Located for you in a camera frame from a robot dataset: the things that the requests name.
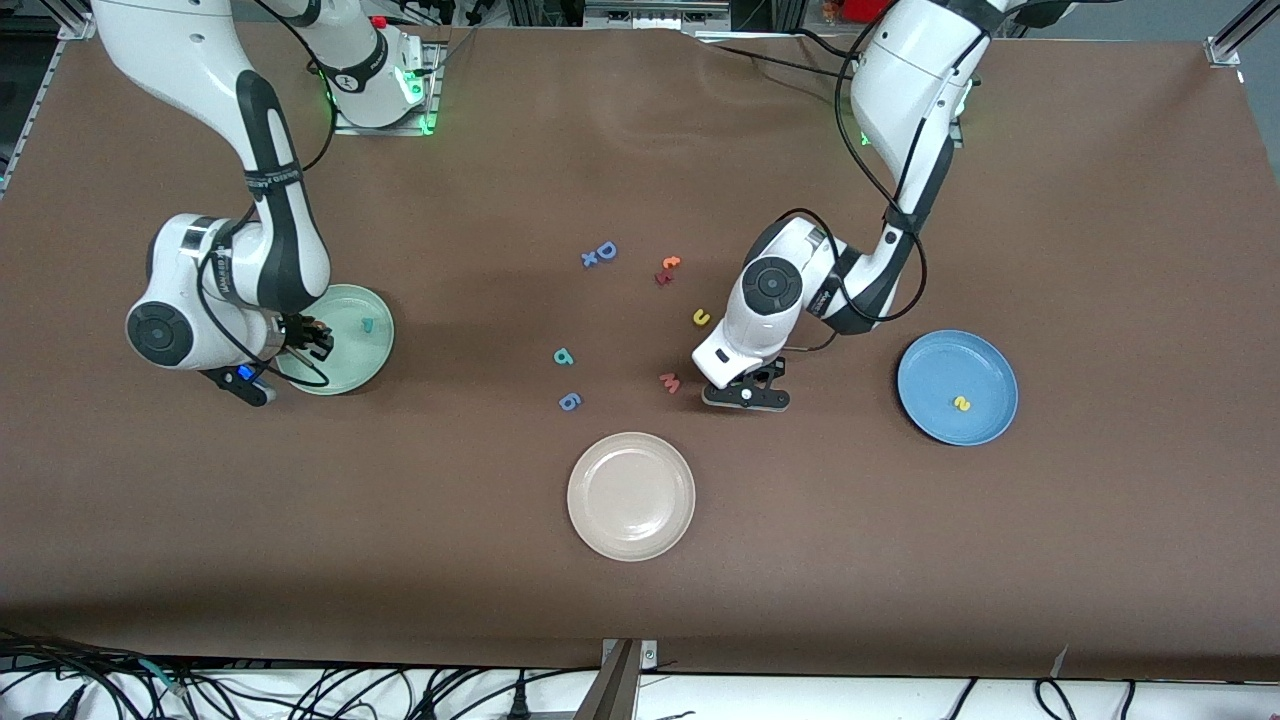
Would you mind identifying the pale green plate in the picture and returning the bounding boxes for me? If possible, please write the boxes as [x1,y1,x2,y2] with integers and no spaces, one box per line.
[275,284,396,397]

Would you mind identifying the brown table cover sheet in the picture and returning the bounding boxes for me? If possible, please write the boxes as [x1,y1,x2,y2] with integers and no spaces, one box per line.
[0,18,1280,683]

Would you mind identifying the beige plate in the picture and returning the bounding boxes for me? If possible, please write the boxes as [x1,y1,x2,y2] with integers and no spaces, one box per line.
[566,431,697,563]

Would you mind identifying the blue plate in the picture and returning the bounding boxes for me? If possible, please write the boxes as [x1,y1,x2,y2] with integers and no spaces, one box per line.
[896,329,1020,447]

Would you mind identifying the grey power strip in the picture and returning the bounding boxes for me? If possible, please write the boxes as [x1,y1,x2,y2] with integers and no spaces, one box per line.
[583,0,733,31]

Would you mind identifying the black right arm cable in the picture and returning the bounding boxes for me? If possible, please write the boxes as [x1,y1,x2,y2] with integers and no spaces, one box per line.
[197,0,341,389]

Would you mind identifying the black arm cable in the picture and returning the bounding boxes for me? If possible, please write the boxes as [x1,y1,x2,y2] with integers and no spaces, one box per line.
[197,0,341,389]
[745,25,929,353]

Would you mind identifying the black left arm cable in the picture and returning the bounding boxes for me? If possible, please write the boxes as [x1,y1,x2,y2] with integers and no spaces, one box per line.
[745,25,929,353]

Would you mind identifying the silver corner bracket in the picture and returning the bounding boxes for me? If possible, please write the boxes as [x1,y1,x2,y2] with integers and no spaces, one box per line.
[600,638,659,673]

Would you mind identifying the teal tipped cable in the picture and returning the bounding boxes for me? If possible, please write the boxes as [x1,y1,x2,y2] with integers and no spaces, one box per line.
[135,655,191,698]

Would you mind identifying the grey aluminium profile post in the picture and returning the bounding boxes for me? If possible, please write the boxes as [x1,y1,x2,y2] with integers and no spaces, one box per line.
[573,642,641,720]

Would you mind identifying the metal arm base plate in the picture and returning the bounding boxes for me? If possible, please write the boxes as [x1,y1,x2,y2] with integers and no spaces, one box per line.
[332,40,446,137]

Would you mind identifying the aluminium frame rail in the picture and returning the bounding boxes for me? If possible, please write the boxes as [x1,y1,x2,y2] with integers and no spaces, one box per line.
[0,12,101,196]
[1205,0,1280,69]

